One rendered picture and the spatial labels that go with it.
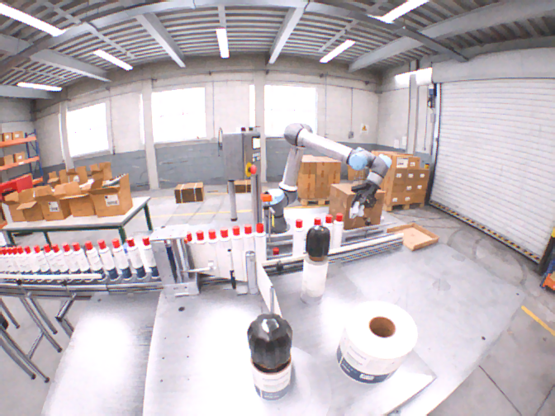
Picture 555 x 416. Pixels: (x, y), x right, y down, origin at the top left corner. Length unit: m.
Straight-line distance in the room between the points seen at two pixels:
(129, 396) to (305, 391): 0.51
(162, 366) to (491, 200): 4.91
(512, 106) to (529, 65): 0.81
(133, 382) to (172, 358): 0.16
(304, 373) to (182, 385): 0.34
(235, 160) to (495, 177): 4.51
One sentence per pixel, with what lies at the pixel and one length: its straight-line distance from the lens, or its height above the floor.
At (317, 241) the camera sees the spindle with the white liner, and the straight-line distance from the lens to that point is 0.68.
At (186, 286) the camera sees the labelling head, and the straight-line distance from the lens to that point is 0.89.
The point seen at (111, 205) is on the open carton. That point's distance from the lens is 2.40.
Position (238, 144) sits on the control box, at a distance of 0.84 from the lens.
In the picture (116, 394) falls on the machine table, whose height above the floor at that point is 0.83.
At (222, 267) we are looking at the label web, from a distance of 0.88.
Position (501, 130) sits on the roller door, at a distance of 4.81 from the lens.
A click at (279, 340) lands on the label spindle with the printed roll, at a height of 1.17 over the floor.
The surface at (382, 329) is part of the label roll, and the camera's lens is 0.68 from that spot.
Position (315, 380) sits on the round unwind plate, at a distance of 0.65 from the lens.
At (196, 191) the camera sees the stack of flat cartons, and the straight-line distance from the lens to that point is 4.88.
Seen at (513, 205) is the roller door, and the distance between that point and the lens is 4.65.
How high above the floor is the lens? 1.48
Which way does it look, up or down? 20 degrees down
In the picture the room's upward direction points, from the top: straight up
